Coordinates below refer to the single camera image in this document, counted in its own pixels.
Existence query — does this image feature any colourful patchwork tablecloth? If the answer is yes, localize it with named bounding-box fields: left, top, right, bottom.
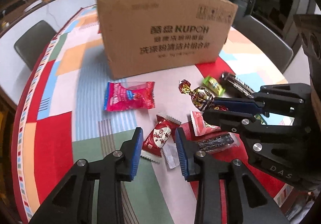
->
left=11, top=5, right=288, bottom=223

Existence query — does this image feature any dark brown snack packet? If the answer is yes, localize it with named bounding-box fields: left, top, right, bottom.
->
left=220, top=71, right=255, bottom=98

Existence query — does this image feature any dark chair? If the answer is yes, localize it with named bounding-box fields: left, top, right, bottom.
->
left=14, top=20, right=56, bottom=70
left=234, top=15, right=293, bottom=73

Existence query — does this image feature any brown cardboard box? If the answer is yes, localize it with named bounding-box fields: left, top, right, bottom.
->
left=96, top=0, right=238, bottom=79

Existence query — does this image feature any red white snack sachet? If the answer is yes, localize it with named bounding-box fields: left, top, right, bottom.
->
left=190, top=111, right=221, bottom=137

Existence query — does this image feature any red white candy packet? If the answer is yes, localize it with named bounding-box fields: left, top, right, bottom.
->
left=141, top=113, right=181, bottom=163

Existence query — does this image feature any small white sachet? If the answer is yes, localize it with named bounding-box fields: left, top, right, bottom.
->
left=162, top=143, right=180, bottom=169

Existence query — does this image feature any dark chair right far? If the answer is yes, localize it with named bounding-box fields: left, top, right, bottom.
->
left=234, top=15, right=293, bottom=73

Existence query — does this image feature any dark chair left side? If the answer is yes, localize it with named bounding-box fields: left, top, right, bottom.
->
left=14, top=20, right=56, bottom=70

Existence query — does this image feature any pink candy wrapper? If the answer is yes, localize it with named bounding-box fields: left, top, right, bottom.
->
left=104, top=81, right=155, bottom=111

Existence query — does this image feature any black calligraphy snack bar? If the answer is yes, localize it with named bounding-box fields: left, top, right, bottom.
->
left=195, top=132, right=240, bottom=153

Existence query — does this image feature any small green candy packet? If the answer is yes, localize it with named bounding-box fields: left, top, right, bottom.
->
left=203, top=75, right=225, bottom=97

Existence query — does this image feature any gold red foil candy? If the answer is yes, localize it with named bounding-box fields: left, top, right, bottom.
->
left=179, top=80, right=228, bottom=112

